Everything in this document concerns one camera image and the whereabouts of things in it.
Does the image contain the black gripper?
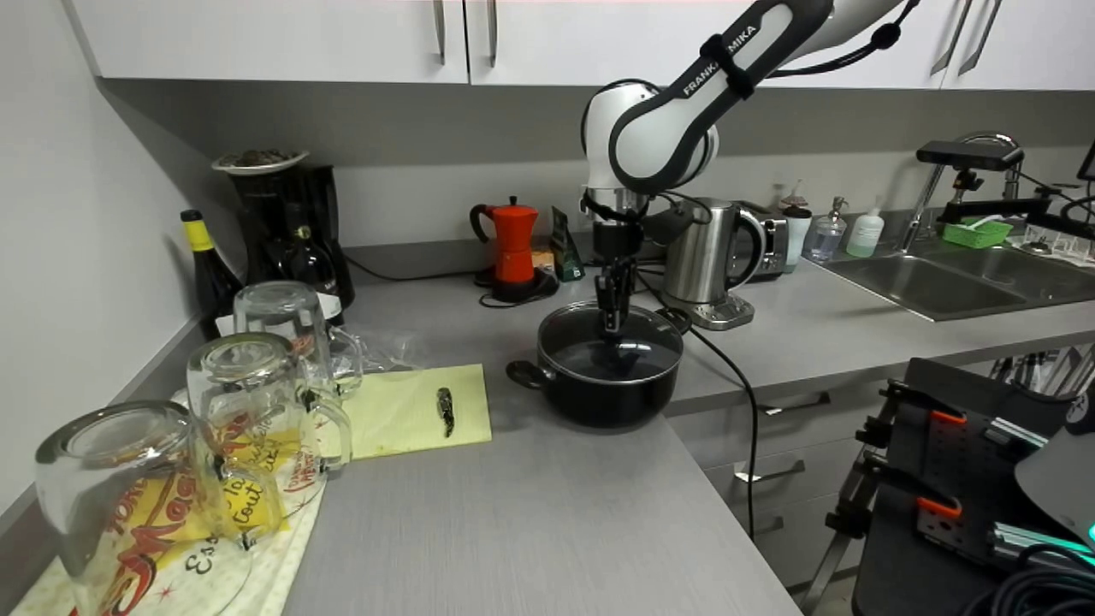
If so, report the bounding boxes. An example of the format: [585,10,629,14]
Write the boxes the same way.
[591,221,640,336]

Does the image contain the glass pot lid black knob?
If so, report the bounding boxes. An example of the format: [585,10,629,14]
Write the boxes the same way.
[537,308,684,379]

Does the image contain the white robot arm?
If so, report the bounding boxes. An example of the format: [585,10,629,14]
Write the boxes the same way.
[581,0,922,336]

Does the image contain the black cooking pot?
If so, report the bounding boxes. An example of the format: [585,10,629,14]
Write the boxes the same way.
[508,304,684,431]

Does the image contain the red moka pot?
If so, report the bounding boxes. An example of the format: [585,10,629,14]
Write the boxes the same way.
[468,200,556,303]

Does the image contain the stainless steel electric kettle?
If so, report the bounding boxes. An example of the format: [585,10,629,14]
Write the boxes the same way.
[662,200,765,331]

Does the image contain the stainless steel toaster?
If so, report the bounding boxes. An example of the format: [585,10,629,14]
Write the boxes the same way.
[746,207,810,282]

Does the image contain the white soap bottle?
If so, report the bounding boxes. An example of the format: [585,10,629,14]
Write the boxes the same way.
[845,209,883,258]

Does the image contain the upturned glass mug far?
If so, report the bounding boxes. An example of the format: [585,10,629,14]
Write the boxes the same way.
[234,282,362,399]

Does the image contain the upturned glass mug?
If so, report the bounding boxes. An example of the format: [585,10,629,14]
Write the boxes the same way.
[184,331,350,537]
[234,282,362,399]
[35,400,244,616]

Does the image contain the black drip coffee maker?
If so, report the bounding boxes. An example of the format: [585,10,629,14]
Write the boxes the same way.
[213,151,357,308]

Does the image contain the black orange clamp upper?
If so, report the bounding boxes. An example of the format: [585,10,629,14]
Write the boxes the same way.
[856,379,973,482]

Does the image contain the black orange clamp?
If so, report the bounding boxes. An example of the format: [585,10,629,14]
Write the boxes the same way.
[856,379,973,482]
[824,458,964,537]

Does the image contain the stainless steel sink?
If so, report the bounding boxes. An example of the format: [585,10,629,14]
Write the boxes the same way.
[832,249,1095,321]

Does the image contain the upturned glass mug middle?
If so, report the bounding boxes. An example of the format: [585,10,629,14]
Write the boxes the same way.
[184,331,350,537]

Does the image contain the green sponge holder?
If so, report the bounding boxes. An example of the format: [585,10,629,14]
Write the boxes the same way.
[943,221,1014,249]

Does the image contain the dark wine bottle yellow cap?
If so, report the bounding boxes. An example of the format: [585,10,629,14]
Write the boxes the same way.
[181,209,238,339]

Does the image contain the black orange clamp lower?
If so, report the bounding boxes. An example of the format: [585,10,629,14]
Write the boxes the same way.
[824,458,964,537]

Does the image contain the black perforated mounting board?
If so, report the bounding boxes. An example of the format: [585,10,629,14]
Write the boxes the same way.
[852,359,1064,616]

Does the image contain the yellow printed dish towel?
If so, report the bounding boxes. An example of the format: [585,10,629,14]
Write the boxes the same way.
[12,359,495,616]

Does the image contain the upturned glass mug near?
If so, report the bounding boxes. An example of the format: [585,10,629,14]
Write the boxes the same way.
[35,400,244,616]

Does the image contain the black power cable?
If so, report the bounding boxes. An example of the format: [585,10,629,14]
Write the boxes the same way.
[632,267,763,541]

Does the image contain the camera on black stand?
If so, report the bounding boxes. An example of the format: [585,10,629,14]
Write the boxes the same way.
[903,132,1047,245]

